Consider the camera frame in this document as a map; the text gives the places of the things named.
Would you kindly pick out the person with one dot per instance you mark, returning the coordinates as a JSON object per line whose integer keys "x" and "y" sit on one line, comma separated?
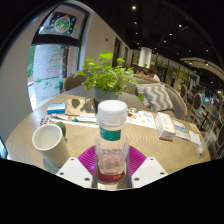
{"x": 154, "y": 76}

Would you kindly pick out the green potted plant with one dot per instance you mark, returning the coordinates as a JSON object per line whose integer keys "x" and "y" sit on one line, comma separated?
{"x": 106, "y": 75}

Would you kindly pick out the dark framed wall picture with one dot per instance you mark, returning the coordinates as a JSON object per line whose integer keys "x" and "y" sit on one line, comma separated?
{"x": 63, "y": 23}

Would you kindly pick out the white paper card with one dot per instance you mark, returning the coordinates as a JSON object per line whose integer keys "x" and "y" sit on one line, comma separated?
{"x": 195, "y": 137}

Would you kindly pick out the clear plastic cup with straw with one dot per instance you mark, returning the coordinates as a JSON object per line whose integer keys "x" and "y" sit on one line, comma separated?
{"x": 204, "y": 143}

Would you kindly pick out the clear bottle with white cap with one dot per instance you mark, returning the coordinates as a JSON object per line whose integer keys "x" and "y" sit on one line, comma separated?
{"x": 111, "y": 150}

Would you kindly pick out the group of ceiling lights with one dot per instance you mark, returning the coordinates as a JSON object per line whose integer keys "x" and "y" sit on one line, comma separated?
{"x": 134, "y": 7}

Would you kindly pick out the curved grey upholstered sofa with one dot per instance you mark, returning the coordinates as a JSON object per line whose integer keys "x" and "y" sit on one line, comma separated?
{"x": 75, "y": 81}

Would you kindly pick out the flat blue box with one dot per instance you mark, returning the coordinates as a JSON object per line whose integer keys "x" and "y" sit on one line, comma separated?
{"x": 56, "y": 108}

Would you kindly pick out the small blue and white box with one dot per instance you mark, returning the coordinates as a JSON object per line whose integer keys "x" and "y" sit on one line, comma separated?
{"x": 179, "y": 125}

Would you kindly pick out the white and green tube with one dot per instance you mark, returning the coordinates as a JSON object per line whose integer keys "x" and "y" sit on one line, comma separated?
{"x": 85, "y": 118}

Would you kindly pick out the pill blister pack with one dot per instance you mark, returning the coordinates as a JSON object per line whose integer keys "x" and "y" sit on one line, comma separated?
{"x": 44, "y": 121}

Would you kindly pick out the white and orange tissue box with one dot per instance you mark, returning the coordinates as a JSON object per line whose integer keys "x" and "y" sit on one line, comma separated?
{"x": 165, "y": 126}

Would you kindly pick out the large illustrated leaflet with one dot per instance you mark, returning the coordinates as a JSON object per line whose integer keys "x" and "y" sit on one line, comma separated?
{"x": 143, "y": 118}

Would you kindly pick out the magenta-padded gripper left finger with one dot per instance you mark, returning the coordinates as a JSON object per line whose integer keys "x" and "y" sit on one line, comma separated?
{"x": 86, "y": 160}

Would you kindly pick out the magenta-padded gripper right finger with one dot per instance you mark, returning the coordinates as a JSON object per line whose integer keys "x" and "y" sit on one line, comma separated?
{"x": 136, "y": 160}

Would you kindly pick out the yellow card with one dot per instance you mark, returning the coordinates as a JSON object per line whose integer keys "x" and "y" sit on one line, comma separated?
{"x": 194, "y": 127}

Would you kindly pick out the printed paper leaflet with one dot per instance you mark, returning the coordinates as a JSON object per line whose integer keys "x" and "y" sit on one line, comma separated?
{"x": 183, "y": 134}

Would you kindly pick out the grey white chevron cushion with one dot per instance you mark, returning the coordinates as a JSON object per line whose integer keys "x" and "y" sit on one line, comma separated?
{"x": 156, "y": 96}

